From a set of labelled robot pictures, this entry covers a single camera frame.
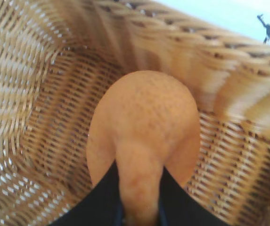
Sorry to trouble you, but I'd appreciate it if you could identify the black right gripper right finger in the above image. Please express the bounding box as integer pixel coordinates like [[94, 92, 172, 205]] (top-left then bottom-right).
[[159, 165, 229, 226]]

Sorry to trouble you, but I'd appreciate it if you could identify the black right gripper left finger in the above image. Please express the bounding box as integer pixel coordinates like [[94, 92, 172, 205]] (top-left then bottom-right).
[[49, 161, 126, 226]]

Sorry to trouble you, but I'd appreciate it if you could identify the brown wicker basket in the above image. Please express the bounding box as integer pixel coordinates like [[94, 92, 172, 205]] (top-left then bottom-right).
[[0, 0, 270, 226]]

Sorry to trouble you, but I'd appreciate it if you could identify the orange fruit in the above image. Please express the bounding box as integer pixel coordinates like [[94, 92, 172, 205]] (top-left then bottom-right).
[[87, 70, 201, 226]]

